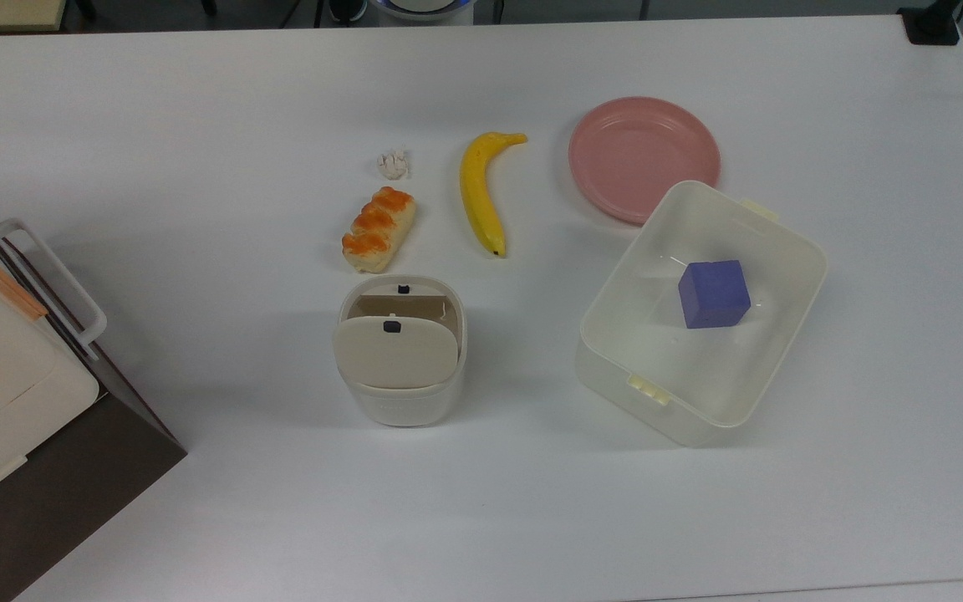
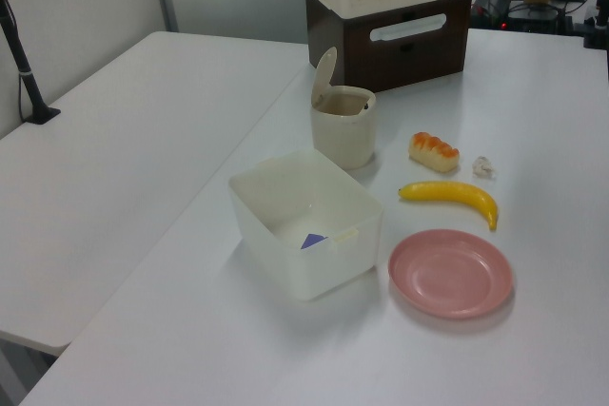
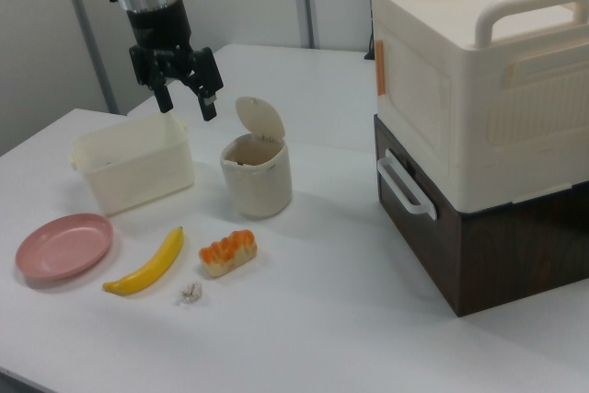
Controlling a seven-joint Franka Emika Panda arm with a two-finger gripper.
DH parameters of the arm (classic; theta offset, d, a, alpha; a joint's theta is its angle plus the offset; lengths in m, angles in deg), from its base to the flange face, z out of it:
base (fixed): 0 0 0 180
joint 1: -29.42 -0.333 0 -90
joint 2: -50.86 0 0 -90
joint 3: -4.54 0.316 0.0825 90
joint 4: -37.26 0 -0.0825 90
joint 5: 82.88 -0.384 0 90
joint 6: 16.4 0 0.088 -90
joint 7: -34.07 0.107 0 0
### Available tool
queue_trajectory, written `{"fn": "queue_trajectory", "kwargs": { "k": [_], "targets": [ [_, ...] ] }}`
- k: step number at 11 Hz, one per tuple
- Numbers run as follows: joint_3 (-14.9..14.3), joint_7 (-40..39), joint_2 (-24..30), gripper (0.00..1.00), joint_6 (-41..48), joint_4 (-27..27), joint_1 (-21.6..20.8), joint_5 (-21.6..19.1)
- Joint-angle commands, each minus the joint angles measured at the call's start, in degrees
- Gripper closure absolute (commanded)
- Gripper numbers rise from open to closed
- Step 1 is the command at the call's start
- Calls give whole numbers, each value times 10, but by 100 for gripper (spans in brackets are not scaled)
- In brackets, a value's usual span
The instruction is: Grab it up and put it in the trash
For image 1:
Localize purple foam cube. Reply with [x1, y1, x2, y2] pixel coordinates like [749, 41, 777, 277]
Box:
[678, 259, 752, 330]

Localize cream mini trash can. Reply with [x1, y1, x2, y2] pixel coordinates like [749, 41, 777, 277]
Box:
[332, 274, 468, 428]

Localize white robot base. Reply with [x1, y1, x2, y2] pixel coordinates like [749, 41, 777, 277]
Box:
[367, 0, 476, 25]

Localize brown drawer base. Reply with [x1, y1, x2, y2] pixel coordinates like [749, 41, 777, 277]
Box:
[0, 182, 188, 602]

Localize pink plastic plate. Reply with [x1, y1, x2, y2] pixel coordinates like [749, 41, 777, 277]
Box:
[568, 96, 721, 226]

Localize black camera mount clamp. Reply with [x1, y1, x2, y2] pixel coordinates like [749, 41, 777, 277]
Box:
[898, 0, 963, 46]

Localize white plastic storage box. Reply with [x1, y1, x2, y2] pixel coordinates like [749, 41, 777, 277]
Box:
[574, 180, 828, 448]

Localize toy bread loaf orange glaze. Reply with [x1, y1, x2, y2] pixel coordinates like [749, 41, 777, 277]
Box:
[341, 186, 417, 274]

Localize yellow toy banana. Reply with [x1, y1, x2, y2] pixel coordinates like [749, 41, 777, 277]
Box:
[459, 131, 529, 258]

